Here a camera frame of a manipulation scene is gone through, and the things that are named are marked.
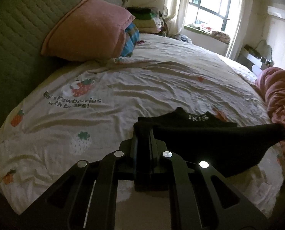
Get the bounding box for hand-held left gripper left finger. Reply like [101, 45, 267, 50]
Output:
[25, 129, 139, 230]

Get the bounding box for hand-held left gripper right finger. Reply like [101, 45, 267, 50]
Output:
[149, 131, 270, 230]

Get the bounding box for black shirt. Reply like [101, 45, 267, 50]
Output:
[133, 107, 285, 192]

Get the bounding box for crumpled dark clothes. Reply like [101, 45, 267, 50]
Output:
[170, 34, 193, 44]

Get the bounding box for pile of folded clothes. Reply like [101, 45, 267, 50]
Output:
[127, 6, 169, 36]

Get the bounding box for clothes on windowsill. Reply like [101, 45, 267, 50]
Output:
[187, 23, 231, 44]

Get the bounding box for strawberry print quilt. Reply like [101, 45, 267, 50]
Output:
[0, 32, 285, 218]

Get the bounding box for blue striped blanket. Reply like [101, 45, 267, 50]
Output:
[120, 23, 140, 57]

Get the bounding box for pink pillow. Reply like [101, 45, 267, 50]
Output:
[40, 0, 136, 61]

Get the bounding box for white desk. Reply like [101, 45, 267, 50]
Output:
[237, 44, 274, 73]

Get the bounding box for pink duvet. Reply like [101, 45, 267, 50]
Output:
[255, 67, 285, 159]

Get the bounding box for white curtain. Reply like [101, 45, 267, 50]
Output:
[225, 0, 254, 60]
[164, 0, 193, 37]

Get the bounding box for grey ruffled pillow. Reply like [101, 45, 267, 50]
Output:
[94, 0, 128, 7]

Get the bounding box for window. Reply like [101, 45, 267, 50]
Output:
[184, 0, 241, 33]

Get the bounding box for green quilted headboard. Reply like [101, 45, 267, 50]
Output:
[0, 0, 124, 144]

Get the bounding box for white air conditioner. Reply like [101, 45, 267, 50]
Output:
[267, 6, 285, 21]

